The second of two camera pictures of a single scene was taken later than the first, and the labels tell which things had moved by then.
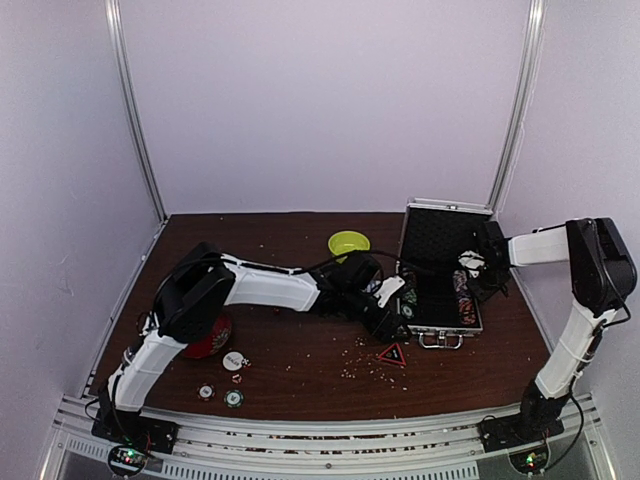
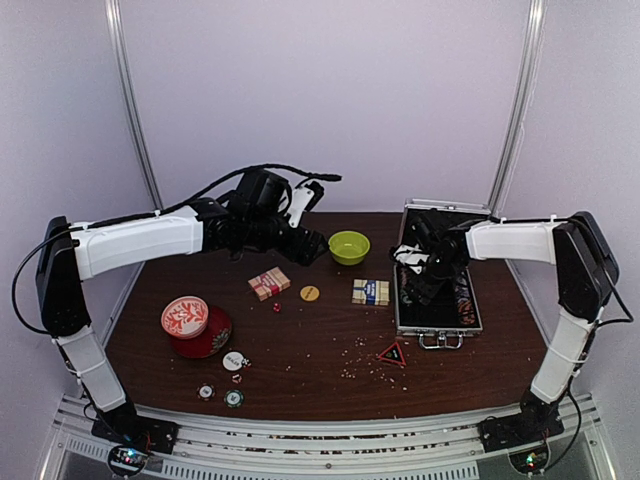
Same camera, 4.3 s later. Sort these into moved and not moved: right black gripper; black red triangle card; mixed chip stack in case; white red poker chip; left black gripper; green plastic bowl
Moved: right black gripper; left black gripper
Not moved: white red poker chip; green plastic bowl; mixed chip stack in case; black red triangle card
